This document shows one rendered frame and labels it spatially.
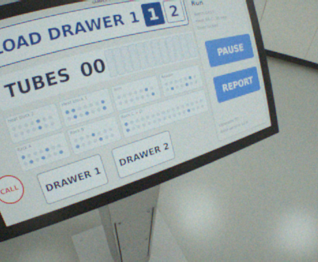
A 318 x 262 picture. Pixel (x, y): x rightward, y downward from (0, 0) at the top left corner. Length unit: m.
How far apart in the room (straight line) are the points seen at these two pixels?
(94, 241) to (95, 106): 1.06
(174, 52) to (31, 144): 0.25
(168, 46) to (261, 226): 1.28
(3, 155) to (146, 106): 0.21
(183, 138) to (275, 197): 1.30
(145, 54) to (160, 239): 1.08
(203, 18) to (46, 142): 0.31
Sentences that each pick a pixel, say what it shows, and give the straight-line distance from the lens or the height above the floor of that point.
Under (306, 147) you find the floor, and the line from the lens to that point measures 2.04.
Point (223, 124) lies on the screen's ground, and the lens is 0.48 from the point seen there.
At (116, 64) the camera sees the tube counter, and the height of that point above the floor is 1.11.
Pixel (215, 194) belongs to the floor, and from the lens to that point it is 1.58.
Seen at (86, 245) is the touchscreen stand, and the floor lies 0.04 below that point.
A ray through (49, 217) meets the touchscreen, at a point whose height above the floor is 0.97.
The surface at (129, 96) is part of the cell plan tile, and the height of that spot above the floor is 1.07.
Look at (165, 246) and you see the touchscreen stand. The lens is 1.38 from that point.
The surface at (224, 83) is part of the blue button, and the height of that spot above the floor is 1.06.
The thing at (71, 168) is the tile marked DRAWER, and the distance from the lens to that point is 0.40.
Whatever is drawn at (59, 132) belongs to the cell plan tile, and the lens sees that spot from 0.39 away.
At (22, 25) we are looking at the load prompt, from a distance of 0.40.
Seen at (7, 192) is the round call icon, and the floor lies 1.01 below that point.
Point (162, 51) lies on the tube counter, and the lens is 0.43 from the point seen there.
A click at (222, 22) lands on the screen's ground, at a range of 0.49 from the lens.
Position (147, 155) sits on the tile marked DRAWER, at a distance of 0.42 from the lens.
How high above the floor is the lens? 1.34
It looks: 47 degrees down
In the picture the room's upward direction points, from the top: 6 degrees clockwise
